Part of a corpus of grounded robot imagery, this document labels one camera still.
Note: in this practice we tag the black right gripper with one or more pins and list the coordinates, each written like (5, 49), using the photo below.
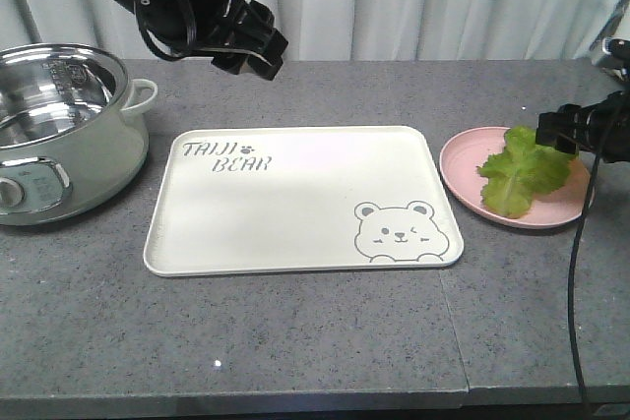
(602, 127)

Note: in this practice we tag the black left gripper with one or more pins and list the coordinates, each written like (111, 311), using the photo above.
(182, 24)

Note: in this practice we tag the green lettuce leaf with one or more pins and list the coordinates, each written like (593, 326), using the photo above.
(522, 171)

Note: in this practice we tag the pink round plate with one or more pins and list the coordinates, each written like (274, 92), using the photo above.
(463, 154)

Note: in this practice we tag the cream bear serving tray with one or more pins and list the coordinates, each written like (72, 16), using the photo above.
(298, 199)

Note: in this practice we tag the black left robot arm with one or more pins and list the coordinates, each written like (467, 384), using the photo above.
(238, 35)

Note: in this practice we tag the grey curtain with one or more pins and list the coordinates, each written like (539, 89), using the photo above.
(355, 29)

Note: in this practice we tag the pale green electric pot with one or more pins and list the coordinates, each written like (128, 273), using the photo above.
(73, 132)

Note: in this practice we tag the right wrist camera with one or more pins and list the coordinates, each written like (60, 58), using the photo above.
(612, 54)

